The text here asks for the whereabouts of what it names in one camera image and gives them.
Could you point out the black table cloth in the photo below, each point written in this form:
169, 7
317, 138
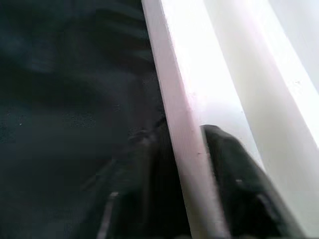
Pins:
62, 99

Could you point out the white plastic table top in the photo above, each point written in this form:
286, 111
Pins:
224, 74

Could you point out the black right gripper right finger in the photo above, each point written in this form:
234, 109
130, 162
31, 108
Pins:
244, 194

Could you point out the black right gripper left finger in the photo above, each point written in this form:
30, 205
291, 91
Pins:
154, 186

